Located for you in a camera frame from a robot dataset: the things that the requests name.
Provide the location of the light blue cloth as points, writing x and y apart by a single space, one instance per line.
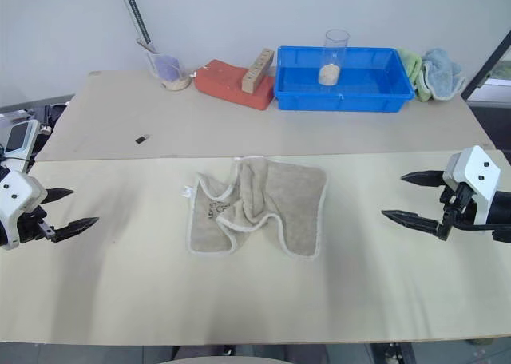
441 72

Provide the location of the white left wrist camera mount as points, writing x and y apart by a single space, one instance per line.
20 188

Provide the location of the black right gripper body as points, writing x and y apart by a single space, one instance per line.
459 206

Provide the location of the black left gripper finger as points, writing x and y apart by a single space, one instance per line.
74 229
58 195

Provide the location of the clear plastic cup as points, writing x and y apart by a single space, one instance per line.
333 48

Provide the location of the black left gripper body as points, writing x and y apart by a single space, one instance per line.
34 224

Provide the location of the black ribbed rod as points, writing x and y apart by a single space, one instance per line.
135 9

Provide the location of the blue plastic bin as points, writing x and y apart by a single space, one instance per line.
303 88

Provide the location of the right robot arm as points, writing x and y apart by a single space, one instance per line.
503 210

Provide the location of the green cloth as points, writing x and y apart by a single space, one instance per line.
411 62

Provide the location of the glass beaker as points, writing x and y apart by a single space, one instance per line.
175 82

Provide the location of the purple cloth in beaker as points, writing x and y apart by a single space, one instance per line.
167 66

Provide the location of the small black flat piece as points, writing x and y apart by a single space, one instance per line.
142 138

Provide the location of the grey white device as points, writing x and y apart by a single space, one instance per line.
20 136

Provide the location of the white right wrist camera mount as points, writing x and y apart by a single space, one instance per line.
479 168

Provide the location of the wooden block with numbers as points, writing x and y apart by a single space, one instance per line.
255 74

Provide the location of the beige towel with white trim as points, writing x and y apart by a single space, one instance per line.
291 204

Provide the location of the red brick block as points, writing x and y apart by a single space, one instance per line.
223 82

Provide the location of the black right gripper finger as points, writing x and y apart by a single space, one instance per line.
427 179
415 221

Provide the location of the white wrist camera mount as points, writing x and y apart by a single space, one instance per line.
20 188
479 168

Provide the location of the black metal frame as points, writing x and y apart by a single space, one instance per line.
485 70

